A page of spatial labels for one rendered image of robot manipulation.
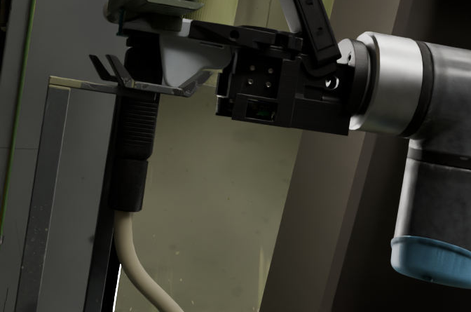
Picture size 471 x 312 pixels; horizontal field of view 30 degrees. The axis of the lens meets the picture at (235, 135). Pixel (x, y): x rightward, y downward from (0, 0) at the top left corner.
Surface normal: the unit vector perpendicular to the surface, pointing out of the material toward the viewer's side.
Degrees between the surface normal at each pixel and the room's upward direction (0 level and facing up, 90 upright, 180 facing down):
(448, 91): 88
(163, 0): 89
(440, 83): 80
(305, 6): 90
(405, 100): 101
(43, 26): 90
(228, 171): 57
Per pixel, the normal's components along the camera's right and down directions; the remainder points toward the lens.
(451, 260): -0.04, 0.09
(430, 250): -0.42, 0.03
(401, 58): 0.28, -0.46
